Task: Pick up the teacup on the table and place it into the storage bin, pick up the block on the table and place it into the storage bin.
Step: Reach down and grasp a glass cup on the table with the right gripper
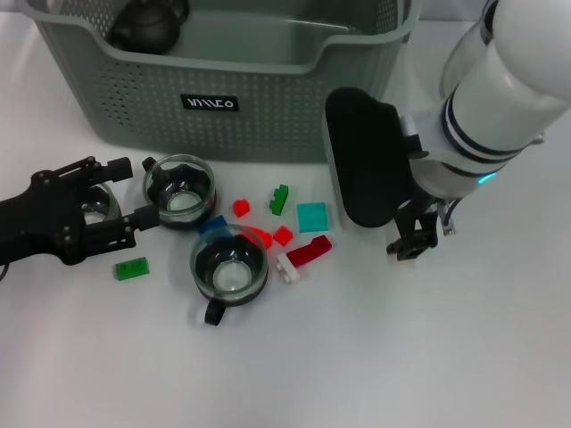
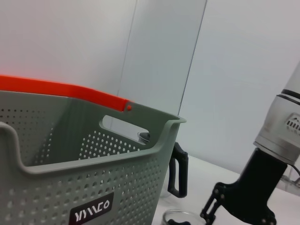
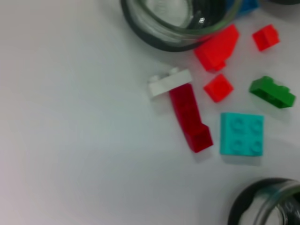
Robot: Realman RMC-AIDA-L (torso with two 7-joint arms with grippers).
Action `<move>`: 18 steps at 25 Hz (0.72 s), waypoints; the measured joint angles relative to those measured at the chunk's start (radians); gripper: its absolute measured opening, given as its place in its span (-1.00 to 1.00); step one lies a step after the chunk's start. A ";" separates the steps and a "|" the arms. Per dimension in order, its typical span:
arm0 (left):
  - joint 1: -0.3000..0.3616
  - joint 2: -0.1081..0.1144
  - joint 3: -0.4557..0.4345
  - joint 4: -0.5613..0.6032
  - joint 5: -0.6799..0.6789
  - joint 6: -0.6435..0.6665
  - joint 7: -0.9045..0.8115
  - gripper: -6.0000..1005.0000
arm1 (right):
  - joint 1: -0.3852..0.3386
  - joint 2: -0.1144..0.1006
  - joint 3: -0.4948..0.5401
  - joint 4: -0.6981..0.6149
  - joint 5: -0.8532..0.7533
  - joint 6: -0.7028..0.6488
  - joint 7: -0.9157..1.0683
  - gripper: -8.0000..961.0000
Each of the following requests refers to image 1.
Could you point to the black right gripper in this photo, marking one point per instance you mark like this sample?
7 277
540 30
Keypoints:
421 209

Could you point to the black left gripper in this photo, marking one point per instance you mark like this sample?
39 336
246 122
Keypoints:
40 223

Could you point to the glass teacup black base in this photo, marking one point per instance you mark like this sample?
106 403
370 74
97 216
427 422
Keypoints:
227 276
96 216
180 205

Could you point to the grey perforated storage bin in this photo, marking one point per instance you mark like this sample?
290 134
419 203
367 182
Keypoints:
267 125

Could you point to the metal right gripper connector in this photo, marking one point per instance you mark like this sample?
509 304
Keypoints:
447 223

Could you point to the green flat toy brick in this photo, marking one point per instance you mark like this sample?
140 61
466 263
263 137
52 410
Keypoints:
131 269

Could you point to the blue flat toy brick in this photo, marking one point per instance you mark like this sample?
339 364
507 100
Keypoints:
212 225

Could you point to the teal square toy plate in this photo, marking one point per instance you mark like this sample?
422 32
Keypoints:
312 217

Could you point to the dark red long brick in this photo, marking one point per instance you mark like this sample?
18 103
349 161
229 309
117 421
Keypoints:
308 253

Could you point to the small red toy brick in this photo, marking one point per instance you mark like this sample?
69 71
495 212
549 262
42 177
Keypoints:
283 235
241 208

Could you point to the white toy brick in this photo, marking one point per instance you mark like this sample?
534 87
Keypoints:
287 269

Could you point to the green stepped toy brick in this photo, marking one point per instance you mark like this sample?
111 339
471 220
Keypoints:
277 203

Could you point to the orange-red sloped toy brick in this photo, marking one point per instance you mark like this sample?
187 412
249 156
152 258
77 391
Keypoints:
264 238

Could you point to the black clay teapot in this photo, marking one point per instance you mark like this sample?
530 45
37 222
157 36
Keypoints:
147 29

